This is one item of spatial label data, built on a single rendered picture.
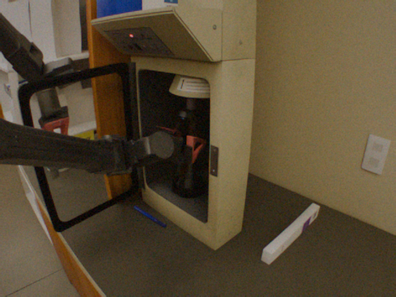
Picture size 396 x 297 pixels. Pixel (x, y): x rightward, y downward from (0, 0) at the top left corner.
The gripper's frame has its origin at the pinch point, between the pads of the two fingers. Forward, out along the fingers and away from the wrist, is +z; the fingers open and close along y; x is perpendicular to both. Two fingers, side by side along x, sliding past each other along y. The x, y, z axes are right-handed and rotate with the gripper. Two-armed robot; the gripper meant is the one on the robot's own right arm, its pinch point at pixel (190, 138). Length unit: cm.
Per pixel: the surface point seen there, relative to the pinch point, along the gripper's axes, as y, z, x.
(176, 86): -2.2, -7.6, -14.9
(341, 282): -49, 2, 25
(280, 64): -8.8, 32.9, -21.0
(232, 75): -17.7, -7.7, -19.1
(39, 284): 100, -40, 119
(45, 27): 109, -4, -39
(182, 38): -14.2, -18.0, -25.9
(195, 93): -7.7, -7.2, -14.0
